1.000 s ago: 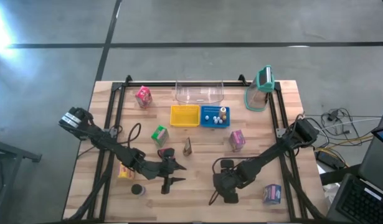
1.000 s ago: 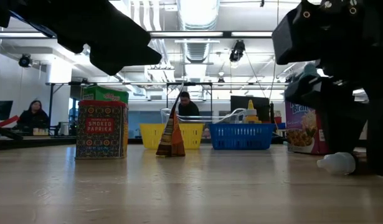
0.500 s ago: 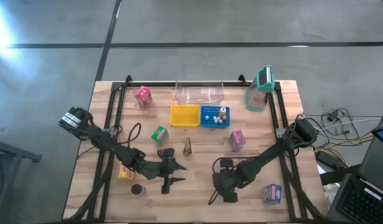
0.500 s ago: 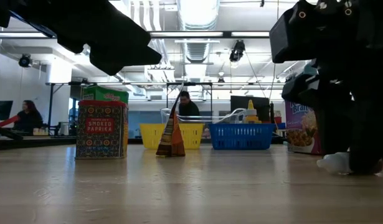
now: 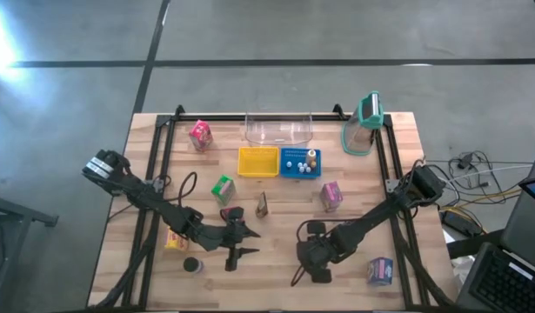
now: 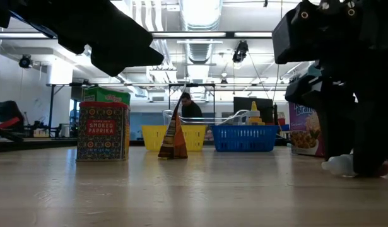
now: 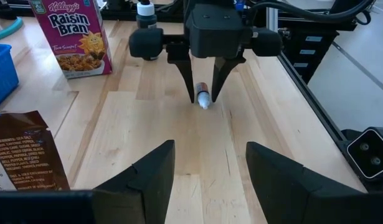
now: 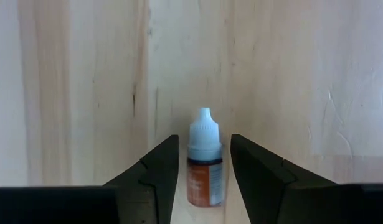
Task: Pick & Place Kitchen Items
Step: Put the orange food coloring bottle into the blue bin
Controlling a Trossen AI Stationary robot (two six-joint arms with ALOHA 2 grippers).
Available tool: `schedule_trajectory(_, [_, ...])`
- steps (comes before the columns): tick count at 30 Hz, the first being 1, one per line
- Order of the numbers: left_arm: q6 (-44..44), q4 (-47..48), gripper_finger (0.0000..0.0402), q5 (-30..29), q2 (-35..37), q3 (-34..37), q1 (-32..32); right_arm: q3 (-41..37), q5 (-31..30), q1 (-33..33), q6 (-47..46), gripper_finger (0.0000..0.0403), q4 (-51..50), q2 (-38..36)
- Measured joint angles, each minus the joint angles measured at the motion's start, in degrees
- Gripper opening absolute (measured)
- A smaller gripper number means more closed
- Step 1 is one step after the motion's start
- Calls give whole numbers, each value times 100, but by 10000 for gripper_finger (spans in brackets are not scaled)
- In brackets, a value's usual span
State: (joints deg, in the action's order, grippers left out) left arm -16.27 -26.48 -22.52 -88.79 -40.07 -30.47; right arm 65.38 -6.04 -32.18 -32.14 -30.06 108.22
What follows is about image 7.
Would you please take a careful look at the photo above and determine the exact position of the black white-edged camera box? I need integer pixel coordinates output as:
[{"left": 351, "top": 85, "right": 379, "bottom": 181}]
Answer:
[{"left": 346, "top": 126, "right": 383, "bottom": 189}]

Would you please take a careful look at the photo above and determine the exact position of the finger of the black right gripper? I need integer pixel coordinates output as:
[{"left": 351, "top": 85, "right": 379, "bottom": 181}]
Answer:
[
  {"left": 166, "top": 57, "right": 196, "bottom": 104},
  {"left": 211, "top": 57, "right": 247, "bottom": 103}
]

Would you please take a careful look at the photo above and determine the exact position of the small brown dropper bottle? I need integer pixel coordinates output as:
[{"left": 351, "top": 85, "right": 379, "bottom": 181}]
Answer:
[{"left": 196, "top": 82, "right": 211, "bottom": 110}]

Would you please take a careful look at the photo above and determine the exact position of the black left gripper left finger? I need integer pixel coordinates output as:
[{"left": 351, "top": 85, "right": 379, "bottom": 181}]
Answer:
[{"left": 0, "top": 139, "right": 176, "bottom": 224}]

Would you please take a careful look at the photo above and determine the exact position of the brown stand-up pouch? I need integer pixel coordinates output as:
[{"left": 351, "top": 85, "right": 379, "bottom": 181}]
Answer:
[{"left": 0, "top": 110, "right": 70, "bottom": 192}]

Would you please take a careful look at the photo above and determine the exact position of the purple Raisin Bran box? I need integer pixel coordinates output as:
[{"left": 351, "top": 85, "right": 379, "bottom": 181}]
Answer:
[{"left": 29, "top": 0, "right": 113, "bottom": 79}]

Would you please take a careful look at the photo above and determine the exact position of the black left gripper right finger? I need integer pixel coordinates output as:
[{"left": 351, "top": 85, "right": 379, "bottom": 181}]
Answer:
[{"left": 245, "top": 141, "right": 383, "bottom": 224}]

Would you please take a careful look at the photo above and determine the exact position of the black drawer cabinet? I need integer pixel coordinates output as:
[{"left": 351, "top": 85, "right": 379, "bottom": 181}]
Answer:
[{"left": 284, "top": 29, "right": 340, "bottom": 84}]

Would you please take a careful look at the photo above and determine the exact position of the blue slotted plastic basket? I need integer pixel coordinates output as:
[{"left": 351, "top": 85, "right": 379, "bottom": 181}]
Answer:
[{"left": 0, "top": 43, "right": 20, "bottom": 110}]

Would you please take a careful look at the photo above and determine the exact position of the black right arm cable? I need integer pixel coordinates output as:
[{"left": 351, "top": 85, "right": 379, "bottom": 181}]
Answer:
[{"left": 250, "top": 0, "right": 376, "bottom": 26}]

